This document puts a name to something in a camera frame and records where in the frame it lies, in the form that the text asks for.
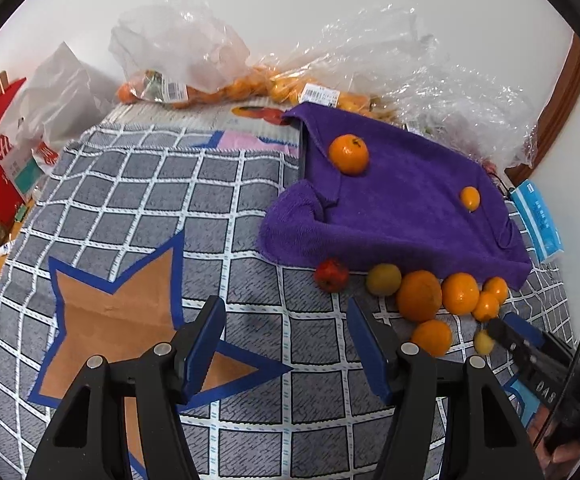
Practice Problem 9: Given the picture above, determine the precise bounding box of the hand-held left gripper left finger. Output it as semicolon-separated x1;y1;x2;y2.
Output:
25;295;228;480

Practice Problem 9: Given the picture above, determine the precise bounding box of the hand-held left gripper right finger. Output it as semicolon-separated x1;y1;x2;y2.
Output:
346;297;546;480

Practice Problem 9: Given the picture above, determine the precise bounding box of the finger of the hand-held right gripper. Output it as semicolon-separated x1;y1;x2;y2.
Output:
486;318;538;361
502;312;578;361

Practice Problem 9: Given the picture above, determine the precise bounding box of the small yellow fruit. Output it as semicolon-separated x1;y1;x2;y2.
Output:
473;330;496;356

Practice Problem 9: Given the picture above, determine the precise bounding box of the yellow-green round fruit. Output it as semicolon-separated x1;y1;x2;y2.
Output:
366;263;402;296

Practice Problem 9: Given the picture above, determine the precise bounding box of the large orange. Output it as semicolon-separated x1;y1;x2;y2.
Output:
396;270;444;323

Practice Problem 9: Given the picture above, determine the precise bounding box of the small red fruit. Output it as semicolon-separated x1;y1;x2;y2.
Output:
313;258;350;293

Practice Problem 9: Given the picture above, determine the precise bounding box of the person's right hand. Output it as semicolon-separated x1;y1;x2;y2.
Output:
530;400;580;468

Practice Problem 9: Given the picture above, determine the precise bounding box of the small mandarin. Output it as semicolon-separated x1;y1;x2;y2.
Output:
482;276;510;305
471;292;501;323

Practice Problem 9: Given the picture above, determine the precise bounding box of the blue tissue pack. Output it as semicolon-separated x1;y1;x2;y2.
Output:
509;180;566;263

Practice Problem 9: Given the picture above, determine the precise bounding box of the small orange kumquat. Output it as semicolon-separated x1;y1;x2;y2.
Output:
459;186;481;212

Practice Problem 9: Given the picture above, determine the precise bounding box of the purple towel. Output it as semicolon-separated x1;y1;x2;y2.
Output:
257;101;533;291

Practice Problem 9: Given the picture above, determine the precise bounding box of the grey checked cloth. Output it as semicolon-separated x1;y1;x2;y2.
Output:
0;105;571;480

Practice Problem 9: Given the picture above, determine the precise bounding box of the mandarin with green stem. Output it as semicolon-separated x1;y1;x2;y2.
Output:
328;133;370;177

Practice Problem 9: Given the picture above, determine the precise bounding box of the clear plastic bag of mandarins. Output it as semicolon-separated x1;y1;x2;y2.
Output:
240;35;338;110
295;4;438;126
109;0;252;111

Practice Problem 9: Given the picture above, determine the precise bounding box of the white plastic bag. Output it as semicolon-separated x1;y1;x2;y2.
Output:
0;41;117;196

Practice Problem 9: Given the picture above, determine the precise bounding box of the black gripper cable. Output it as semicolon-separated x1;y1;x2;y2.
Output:
554;304;580;413

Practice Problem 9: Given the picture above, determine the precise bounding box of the thin black cable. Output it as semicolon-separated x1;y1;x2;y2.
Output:
482;167;518;201

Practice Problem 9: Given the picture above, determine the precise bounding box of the brown wooden door frame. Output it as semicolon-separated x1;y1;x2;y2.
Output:
504;32;580;187

